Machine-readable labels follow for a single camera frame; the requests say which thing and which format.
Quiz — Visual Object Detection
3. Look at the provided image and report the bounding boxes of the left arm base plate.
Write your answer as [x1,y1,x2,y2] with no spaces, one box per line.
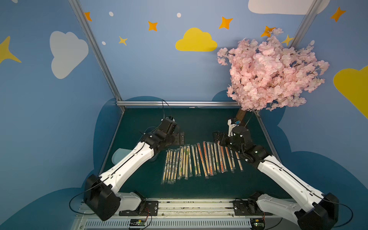
[119,200,159,216]

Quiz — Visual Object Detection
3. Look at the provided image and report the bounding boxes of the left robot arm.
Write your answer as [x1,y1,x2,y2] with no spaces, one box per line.
[83,117,184,221]

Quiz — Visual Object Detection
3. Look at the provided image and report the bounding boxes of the red striped chopsticks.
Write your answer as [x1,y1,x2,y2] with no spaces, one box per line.
[197,143,209,179]

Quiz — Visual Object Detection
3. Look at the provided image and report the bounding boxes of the chopsticks red print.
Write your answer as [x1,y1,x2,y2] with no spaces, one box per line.
[203,141,210,175]

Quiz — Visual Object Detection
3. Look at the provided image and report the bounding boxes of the chopsticks green tip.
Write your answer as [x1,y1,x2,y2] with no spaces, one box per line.
[191,145,198,177]

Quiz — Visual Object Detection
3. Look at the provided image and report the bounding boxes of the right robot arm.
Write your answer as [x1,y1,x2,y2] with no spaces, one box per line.
[213,126,339,230]

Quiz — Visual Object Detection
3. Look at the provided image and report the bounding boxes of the wrapped chopsticks in box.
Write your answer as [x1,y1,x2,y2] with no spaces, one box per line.
[161,150,170,184]

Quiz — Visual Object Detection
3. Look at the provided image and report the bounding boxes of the chopsticks green label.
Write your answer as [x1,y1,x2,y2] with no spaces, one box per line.
[207,142,214,176]

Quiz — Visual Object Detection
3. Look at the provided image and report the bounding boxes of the chopsticks thin pair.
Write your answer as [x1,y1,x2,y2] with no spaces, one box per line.
[172,149,179,184]

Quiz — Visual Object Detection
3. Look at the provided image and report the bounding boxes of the wrapped chopsticks beside box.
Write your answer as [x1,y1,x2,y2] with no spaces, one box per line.
[182,146,186,178]

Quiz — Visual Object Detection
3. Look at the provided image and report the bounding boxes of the chopsticks panda sleeve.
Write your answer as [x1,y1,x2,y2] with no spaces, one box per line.
[173,149,180,183]

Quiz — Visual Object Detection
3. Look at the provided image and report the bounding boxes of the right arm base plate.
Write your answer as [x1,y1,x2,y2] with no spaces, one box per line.
[232,199,273,216]

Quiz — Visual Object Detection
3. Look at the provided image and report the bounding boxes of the aluminium rail frame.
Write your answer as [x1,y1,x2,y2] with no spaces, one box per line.
[71,198,300,230]

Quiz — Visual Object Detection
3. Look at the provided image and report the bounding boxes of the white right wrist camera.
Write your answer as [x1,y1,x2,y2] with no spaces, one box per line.
[227,118,241,137]

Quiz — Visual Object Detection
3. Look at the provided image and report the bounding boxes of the pink blossom artificial tree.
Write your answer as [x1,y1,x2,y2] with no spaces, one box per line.
[217,28,330,112]

